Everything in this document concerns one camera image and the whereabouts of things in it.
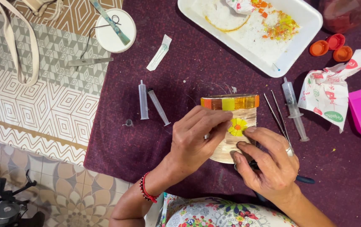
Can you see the clear plastic jar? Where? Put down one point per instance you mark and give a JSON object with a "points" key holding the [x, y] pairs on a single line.
{"points": [[344, 14]]}

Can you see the flat metal file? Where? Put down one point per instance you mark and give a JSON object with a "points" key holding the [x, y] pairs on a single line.
{"points": [[89, 61]]}

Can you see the person's right hand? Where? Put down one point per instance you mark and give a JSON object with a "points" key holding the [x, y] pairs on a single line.
{"points": [[273, 170]]}

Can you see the paint stained flat stick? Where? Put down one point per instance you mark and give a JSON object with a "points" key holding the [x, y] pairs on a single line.
{"points": [[111, 22]]}

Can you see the crumpled printed paper napkin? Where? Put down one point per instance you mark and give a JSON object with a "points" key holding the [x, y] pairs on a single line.
{"points": [[325, 94]]}

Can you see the white round lid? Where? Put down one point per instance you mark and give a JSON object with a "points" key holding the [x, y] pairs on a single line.
{"points": [[111, 39]]}

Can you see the clear syringe with plunger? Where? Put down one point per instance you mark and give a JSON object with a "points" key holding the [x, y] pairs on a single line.
{"points": [[293, 107]]}

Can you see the crumpled paper with red print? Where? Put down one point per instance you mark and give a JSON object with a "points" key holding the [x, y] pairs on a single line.
{"points": [[240, 5]]}

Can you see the small clear syringe cap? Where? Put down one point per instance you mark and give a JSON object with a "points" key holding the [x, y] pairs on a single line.
{"points": [[129, 123]]}

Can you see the black tripod device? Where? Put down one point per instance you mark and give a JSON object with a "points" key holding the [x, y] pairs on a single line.
{"points": [[0, 205]]}

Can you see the orange bottle cap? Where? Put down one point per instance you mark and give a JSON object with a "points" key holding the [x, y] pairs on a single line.
{"points": [[319, 48], [342, 54]]}

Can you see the blue headed pin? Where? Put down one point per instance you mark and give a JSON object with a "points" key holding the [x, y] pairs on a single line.
{"points": [[276, 67]]}

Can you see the heap of coloured glass pieces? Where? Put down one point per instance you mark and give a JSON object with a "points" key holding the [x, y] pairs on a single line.
{"points": [[283, 26]]}

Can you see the geometric patterned tablecloth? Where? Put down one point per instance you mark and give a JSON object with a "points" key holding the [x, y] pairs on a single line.
{"points": [[41, 107]]}

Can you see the syringe plunger with black tip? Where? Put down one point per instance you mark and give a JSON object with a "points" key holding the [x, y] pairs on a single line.
{"points": [[158, 107]]}

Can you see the metal tweezers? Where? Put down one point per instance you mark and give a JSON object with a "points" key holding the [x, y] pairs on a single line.
{"points": [[276, 116]]}

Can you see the purple felt cloth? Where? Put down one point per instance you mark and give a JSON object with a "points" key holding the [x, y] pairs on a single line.
{"points": [[199, 63]]}

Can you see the clear empty syringe barrel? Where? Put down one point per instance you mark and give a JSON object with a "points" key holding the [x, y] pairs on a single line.
{"points": [[143, 101]]}

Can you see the mosaic decorated round container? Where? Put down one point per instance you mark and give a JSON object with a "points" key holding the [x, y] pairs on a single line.
{"points": [[243, 108]]}

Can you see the red bottle cap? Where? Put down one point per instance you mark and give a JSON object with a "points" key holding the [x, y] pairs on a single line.
{"points": [[336, 41]]}

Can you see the floral patterned garment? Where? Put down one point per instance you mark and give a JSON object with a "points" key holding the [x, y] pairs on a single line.
{"points": [[218, 214]]}

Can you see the packaged needle in wrapper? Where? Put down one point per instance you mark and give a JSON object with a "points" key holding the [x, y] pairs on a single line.
{"points": [[159, 55]]}

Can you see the white foam tray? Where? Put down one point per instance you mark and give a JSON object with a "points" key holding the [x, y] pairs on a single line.
{"points": [[249, 47]]}

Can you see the person's left hand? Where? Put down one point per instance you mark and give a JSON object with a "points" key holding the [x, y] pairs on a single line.
{"points": [[190, 142]]}

